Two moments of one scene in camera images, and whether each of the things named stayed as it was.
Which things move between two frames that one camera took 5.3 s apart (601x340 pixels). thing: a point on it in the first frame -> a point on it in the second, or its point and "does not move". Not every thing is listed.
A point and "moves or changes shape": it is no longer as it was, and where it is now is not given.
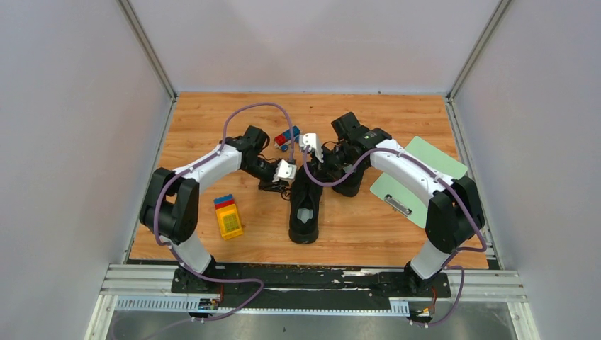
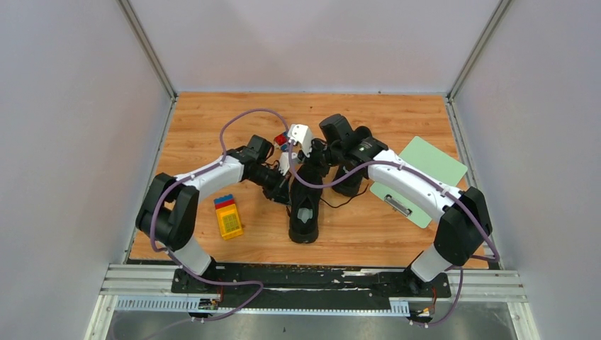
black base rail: (302, 286) does not move
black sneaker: (305, 206) does not move
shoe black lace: (284, 188) moves or changes shape
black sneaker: (349, 186) does not move
